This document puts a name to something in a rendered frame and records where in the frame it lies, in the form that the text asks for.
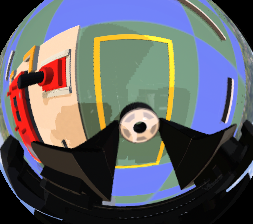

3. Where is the yellow rectangular outline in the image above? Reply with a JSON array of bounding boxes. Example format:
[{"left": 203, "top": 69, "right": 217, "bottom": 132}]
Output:
[{"left": 93, "top": 34, "right": 175, "bottom": 168}]

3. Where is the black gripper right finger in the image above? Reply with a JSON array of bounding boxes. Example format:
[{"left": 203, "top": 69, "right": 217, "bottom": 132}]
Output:
[{"left": 158, "top": 118, "right": 237, "bottom": 191}]

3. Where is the white rectangular bar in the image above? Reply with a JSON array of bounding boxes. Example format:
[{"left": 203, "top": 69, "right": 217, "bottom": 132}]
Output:
[{"left": 177, "top": 0, "right": 226, "bottom": 41}]

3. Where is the small white wheel with black tyre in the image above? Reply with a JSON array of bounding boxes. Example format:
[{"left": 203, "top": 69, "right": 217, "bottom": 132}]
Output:
[{"left": 120, "top": 102, "right": 160, "bottom": 143}]

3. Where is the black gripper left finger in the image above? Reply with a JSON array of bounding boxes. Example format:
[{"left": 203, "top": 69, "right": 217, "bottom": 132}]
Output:
[{"left": 31, "top": 119, "right": 120, "bottom": 202}]

